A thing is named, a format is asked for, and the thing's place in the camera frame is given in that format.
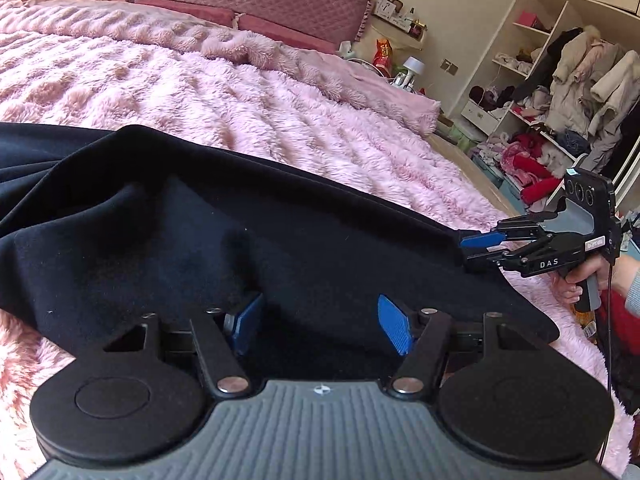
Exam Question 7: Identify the black pants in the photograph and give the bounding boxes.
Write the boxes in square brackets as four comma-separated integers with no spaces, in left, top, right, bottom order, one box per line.
[1,124,559,353]

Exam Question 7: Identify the person's right hand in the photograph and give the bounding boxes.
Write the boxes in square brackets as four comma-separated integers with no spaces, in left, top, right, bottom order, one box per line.
[558,253,639,306]

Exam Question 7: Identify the white open wardrobe shelf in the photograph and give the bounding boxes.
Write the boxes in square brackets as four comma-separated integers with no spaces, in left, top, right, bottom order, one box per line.
[459,0,640,212]

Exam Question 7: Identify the beige hanging coat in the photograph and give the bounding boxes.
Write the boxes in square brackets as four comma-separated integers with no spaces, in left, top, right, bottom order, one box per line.
[546,25,624,139]

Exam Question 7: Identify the white table lamp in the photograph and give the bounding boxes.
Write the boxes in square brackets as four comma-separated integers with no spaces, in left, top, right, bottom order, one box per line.
[396,56,425,91]

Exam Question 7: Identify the red snack bag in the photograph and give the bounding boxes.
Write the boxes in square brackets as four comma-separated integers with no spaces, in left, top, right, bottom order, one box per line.
[372,38,393,78]

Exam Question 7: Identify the pink fluffy blanket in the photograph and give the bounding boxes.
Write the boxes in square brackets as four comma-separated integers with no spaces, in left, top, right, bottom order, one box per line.
[0,0,634,480]

